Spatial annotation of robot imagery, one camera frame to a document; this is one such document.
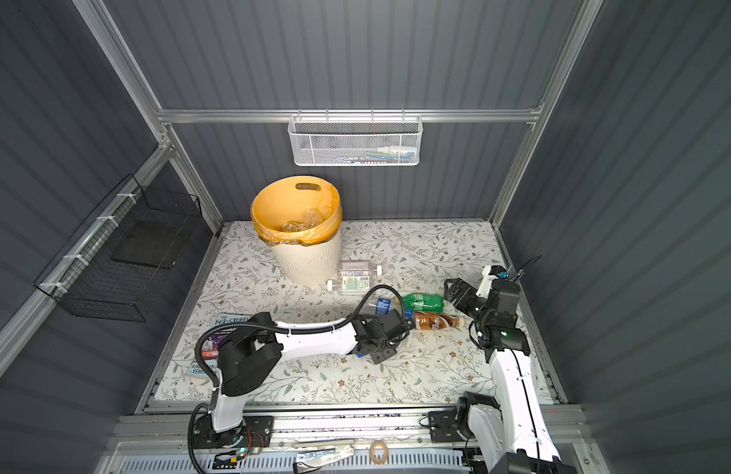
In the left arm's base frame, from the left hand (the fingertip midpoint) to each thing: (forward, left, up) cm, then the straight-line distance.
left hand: (388, 348), depth 86 cm
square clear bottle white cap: (+26, +9, +3) cm, 28 cm away
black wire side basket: (+11, +68, +26) cm, 74 cm away
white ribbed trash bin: (+22, +23, +12) cm, 34 cm away
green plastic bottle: (+14, -14, +1) cm, 20 cm away
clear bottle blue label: (+12, +1, +3) cm, 12 cm away
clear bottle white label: (+22, +11, +2) cm, 24 cm away
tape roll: (-27, +4, -3) cm, 27 cm away
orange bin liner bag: (+40, +32, +23) cm, 56 cm away
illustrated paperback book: (+1, +53, -1) cm, 53 cm away
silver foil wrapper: (-27, +20, 0) cm, 33 cm away
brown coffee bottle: (+7, -15, +3) cm, 17 cm away
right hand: (+10, -21, +16) cm, 28 cm away
